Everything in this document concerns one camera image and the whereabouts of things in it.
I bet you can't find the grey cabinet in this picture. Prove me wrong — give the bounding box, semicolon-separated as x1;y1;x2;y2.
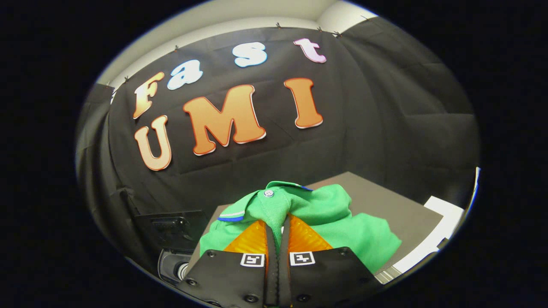
184;171;444;278

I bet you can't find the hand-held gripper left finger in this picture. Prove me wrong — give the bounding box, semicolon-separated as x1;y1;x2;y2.
176;220;279;307

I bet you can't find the green polo shirt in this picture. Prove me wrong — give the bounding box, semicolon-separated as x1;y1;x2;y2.
199;181;403;274

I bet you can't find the white panel with metal edge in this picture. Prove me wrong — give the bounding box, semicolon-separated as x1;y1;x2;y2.
375;196;466;284

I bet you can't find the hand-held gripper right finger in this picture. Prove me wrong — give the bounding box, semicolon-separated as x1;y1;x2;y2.
279;214;384;306

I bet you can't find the row of small cloth clips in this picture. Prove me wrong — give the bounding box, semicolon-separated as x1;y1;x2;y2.
124;22;343;82

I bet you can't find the grey washing machine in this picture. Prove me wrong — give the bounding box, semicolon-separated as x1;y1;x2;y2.
157;248;194;284

